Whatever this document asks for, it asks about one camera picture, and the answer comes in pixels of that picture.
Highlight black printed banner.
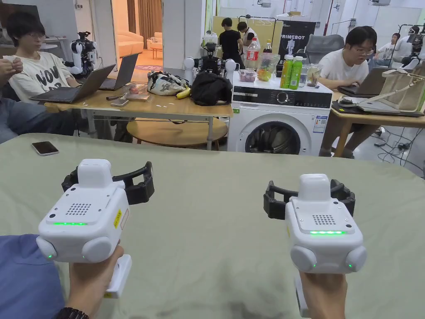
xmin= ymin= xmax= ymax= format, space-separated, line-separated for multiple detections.
xmin=277 ymin=20 xmax=316 ymax=64

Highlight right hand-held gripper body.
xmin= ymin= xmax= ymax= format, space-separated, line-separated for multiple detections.
xmin=286 ymin=173 xmax=368 ymax=318

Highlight round low wooden table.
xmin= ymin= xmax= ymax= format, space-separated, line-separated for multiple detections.
xmin=126 ymin=117 xmax=229 ymax=149

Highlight person's left hand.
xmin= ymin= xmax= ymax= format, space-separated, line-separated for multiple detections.
xmin=68 ymin=245 xmax=125 ymax=313

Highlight white washing machine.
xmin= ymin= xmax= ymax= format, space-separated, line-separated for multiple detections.
xmin=227 ymin=37 xmax=334 ymax=156

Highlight wooden table with laptops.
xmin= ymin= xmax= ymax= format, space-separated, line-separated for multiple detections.
xmin=29 ymin=53 xmax=234 ymax=151

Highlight smartphone with dark screen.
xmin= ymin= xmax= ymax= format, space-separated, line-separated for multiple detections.
xmin=31 ymin=141 xmax=60 ymax=157

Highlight black floor cables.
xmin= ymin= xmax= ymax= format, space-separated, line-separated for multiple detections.
xmin=373 ymin=126 xmax=425 ymax=177

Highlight wooden table with bag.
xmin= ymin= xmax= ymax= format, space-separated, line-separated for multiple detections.
xmin=330 ymin=59 xmax=425 ymax=157

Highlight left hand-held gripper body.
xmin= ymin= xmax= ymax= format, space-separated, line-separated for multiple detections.
xmin=36 ymin=159 xmax=132 ymax=299

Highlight grey office chair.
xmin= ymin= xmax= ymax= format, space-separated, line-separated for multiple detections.
xmin=305 ymin=34 xmax=346 ymax=66

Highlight person's right hand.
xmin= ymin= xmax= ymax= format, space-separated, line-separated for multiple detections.
xmin=298 ymin=270 xmax=348 ymax=319

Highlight black robot with white shoulders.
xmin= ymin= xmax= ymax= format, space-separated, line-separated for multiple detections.
xmin=184 ymin=41 xmax=240 ymax=82

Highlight bed with pale green sheet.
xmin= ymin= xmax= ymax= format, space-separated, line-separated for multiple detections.
xmin=0 ymin=133 xmax=425 ymax=319

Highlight person's left forearm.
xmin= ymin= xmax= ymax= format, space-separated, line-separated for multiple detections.
xmin=0 ymin=234 xmax=90 ymax=319

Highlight white sofa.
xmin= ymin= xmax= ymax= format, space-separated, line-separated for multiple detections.
xmin=116 ymin=31 xmax=144 ymax=56

